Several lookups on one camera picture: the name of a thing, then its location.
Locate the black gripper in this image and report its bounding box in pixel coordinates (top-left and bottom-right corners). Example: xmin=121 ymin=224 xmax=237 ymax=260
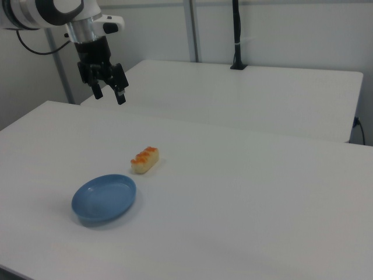
xmin=73 ymin=35 xmax=130 ymax=106

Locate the orange glazed bread loaf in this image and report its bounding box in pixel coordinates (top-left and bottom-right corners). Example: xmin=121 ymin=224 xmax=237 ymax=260
xmin=130 ymin=145 xmax=161 ymax=175

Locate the blue round plate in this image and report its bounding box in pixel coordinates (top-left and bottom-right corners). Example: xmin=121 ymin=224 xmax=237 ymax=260
xmin=71 ymin=174 xmax=138 ymax=228

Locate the white side table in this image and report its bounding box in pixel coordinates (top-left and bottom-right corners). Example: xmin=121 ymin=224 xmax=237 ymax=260
xmin=80 ymin=59 xmax=364 ymax=144

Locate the grey metal frame post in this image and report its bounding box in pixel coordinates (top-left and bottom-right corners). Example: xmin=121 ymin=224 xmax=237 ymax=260
xmin=44 ymin=27 xmax=76 ymax=105
xmin=189 ymin=0 xmax=202 ymax=63

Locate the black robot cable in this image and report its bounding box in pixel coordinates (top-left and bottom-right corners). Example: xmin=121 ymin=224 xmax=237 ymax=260
xmin=16 ymin=29 xmax=72 ymax=56

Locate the black camera pole with base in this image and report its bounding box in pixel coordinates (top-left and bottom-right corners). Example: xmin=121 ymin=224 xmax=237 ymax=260
xmin=230 ymin=0 xmax=248 ymax=71

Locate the black cable with blue plug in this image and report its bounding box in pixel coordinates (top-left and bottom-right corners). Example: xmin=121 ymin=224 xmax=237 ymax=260
xmin=353 ymin=116 xmax=367 ymax=145

